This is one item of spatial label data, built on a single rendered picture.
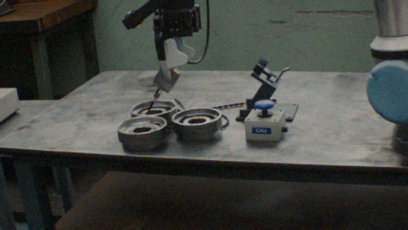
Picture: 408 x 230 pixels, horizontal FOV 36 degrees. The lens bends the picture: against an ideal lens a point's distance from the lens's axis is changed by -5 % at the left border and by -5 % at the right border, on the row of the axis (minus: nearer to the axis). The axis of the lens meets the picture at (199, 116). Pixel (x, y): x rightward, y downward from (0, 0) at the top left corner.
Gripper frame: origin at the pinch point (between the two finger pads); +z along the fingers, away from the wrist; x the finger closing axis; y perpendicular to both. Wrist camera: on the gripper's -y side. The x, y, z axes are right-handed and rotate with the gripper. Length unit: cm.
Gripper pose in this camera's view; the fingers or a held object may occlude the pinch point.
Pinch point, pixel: (168, 73)
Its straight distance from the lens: 140.2
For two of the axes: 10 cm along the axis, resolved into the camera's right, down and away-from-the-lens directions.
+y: 9.6, 0.1, -2.8
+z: 0.9, 9.4, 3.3
